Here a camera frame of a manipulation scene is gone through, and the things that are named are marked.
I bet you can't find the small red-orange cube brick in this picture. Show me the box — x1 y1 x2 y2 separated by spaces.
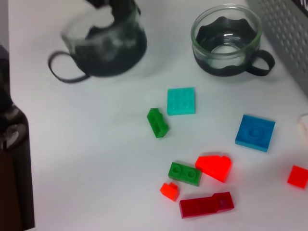
287 165 308 190

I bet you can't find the blue square building plate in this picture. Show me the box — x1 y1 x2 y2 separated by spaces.
235 114 276 153

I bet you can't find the grey-green perforated storage bin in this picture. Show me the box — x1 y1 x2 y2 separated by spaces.
247 0 308 97

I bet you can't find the dark red long brick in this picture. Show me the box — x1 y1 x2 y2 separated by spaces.
179 191 234 219

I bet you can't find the small red-orange notched brick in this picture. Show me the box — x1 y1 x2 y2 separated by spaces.
159 182 180 202

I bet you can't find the teal square building plate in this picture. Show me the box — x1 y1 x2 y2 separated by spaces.
167 87 196 116

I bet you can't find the glass teacup with black sleeve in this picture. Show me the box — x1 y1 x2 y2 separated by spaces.
47 7 148 85
191 3 276 77

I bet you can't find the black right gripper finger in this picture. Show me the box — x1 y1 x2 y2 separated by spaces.
0 45 36 231

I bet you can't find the red-orange sloped brick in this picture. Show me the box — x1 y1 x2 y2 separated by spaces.
194 152 233 183

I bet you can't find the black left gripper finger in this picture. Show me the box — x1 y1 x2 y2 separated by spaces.
87 0 109 10
109 0 142 24

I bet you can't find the green two-stud brick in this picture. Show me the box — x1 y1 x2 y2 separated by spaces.
146 107 169 140
168 162 203 186

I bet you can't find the white building brick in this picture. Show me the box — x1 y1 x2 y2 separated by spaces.
297 115 308 140

